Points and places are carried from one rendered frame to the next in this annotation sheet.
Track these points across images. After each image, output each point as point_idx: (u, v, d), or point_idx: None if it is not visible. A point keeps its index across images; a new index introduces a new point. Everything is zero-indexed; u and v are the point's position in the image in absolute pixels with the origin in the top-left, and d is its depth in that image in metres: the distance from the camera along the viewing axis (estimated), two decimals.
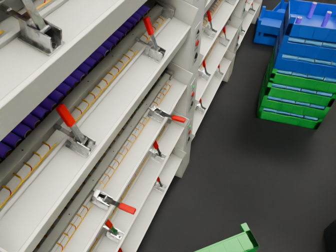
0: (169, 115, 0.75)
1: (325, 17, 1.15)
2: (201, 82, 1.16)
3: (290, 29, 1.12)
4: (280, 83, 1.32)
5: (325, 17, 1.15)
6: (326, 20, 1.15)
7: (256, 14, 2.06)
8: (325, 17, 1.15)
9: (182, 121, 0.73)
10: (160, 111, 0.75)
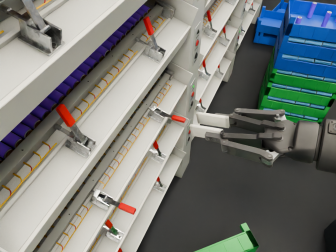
0: (169, 115, 0.75)
1: (325, 17, 1.15)
2: (201, 82, 1.16)
3: (290, 29, 1.12)
4: (280, 83, 1.32)
5: (325, 17, 1.15)
6: (326, 20, 1.15)
7: (256, 14, 2.06)
8: (325, 17, 1.15)
9: (182, 121, 0.73)
10: (160, 111, 0.75)
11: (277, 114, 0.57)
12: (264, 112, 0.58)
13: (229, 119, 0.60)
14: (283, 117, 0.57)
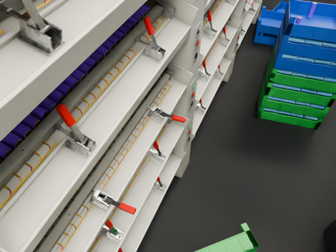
0: (169, 115, 0.75)
1: None
2: (201, 82, 1.16)
3: (290, 29, 1.12)
4: (280, 83, 1.32)
5: None
6: None
7: (256, 14, 2.06)
8: None
9: (182, 121, 0.73)
10: (160, 111, 0.75)
11: None
12: None
13: None
14: None
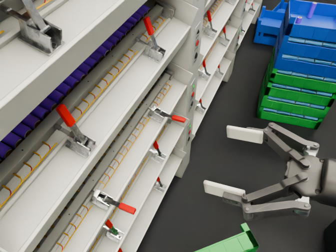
0: (169, 115, 0.75)
1: None
2: (201, 82, 1.16)
3: (290, 29, 1.12)
4: (280, 83, 1.32)
5: None
6: None
7: (256, 14, 2.06)
8: None
9: (182, 121, 0.73)
10: (160, 111, 0.75)
11: None
12: (281, 211, 0.46)
13: None
14: (305, 205, 0.45)
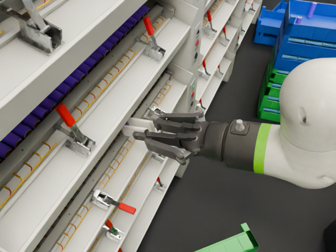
0: None
1: None
2: (201, 82, 1.16)
3: (290, 29, 1.12)
4: (280, 83, 1.32)
5: None
6: None
7: (256, 14, 2.06)
8: None
9: None
10: (160, 111, 0.75)
11: (197, 116, 0.61)
12: (185, 115, 0.62)
13: (154, 124, 0.63)
14: (202, 119, 0.61)
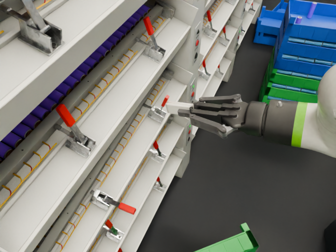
0: (162, 106, 0.74)
1: None
2: (201, 82, 1.16)
3: (290, 29, 1.12)
4: (280, 83, 1.32)
5: None
6: None
7: (256, 14, 2.06)
8: None
9: (165, 98, 0.70)
10: (154, 110, 0.75)
11: None
12: (213, 130, 0.65)
13: (193, 113, 0.70)
14: (228, 132, 0.63)
